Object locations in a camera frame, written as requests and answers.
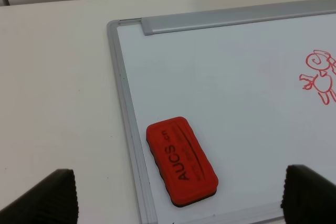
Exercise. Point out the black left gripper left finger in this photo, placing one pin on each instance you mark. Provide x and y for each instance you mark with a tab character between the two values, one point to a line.
52	200

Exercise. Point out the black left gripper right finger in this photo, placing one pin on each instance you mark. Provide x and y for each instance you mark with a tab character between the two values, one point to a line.
308	197

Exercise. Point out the red whiteboard eraser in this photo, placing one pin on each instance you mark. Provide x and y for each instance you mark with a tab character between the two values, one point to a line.
186	171

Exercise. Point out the grey marker tray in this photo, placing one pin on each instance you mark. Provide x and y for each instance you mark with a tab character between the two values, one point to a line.
235	16

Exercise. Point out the white whiteboard with grey frame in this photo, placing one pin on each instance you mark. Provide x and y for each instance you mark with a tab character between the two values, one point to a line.
259	97

